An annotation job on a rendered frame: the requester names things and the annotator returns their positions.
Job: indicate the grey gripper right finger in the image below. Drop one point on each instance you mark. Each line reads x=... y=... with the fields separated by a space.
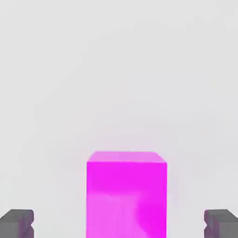
x=223 y=225

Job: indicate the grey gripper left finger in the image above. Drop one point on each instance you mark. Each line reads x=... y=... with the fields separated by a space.
x=14 y=225

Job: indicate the small magenta cube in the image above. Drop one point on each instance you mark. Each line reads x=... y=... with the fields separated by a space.
x=126 y=195

